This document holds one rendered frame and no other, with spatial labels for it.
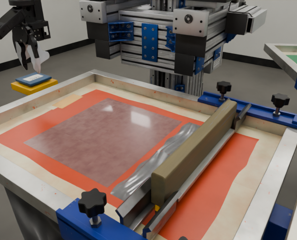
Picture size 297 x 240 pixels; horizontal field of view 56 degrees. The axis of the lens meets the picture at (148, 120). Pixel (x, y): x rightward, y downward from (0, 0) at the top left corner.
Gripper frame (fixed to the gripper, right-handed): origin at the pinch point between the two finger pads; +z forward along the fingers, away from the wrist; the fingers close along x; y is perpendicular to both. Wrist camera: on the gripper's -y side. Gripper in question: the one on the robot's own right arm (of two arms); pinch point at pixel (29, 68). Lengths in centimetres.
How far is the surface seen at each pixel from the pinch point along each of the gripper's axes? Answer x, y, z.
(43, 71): 260, 181, 104
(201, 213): -66, -12, 13
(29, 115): -4.1, -6.1, 12.7
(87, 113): -18.4, 5.1, 12.7
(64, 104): -7.2, 5.2, 12.6
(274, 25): 2, 381, 44
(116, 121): -29.4, 6.4, 12.7
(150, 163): -49, -5, 13
